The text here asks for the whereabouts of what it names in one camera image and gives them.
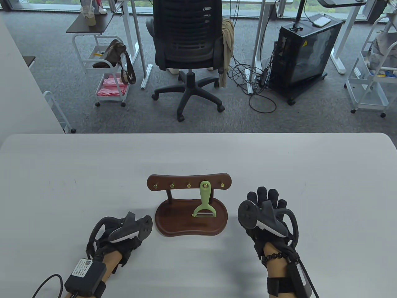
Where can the grey left hand tracker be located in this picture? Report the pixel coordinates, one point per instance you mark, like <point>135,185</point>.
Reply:
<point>124,231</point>

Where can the person's left hand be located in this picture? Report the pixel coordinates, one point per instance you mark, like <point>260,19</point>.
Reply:
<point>124,248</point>

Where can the beige garment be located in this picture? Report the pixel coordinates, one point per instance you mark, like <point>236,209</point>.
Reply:
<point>227,37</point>

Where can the black left forearm sensor box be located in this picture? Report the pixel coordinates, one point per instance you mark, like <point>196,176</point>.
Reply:
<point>90,279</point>

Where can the white partition panel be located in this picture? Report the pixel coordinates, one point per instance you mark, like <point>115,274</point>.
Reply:
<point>18,93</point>

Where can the grey bag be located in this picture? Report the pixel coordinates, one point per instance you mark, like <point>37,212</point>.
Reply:
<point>383,49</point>

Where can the person's right forearm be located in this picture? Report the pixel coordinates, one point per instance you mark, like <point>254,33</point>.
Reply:
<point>276,270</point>

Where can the person's right hand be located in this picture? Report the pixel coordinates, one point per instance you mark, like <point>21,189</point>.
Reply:
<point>266,194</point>

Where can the grey hand tracker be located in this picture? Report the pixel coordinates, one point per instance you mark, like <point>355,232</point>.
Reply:
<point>124,231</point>
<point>273,222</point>

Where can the white desk frame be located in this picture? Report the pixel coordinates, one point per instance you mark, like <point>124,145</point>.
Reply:
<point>260,31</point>
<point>347,34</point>
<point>130,31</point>

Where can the grey right hand tracker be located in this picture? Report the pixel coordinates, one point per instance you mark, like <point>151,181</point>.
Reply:
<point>273,222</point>

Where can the brown wooden key rack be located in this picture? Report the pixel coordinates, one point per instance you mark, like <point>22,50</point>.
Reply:
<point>180,220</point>

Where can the white flat device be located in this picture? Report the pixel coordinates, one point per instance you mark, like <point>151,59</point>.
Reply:
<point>321,21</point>

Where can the brown handbag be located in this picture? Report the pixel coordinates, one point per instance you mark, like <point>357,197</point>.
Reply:
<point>111,52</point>

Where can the person's left forearm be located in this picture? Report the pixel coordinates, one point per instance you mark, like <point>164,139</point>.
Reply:
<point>110,260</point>

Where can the black computer case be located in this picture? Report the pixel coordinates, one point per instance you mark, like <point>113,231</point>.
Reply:
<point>307,56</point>

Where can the pink packets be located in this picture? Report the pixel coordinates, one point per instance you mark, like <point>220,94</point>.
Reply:
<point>108,87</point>

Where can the dark cart tabletop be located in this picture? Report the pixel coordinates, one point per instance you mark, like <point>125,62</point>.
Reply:
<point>80,26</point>

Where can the black mesh office chair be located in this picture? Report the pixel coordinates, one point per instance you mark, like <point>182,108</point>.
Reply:
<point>186,31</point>

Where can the green vegetable scraper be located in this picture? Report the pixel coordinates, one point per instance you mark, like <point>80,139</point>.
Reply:
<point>205,198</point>

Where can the black stand pole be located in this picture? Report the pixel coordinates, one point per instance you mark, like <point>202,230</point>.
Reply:
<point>299,15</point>

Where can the clear plastic drink cup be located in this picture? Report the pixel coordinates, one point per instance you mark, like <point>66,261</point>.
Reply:
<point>90,18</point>

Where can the black power strip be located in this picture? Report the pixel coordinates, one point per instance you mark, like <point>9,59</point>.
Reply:
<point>263,77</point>

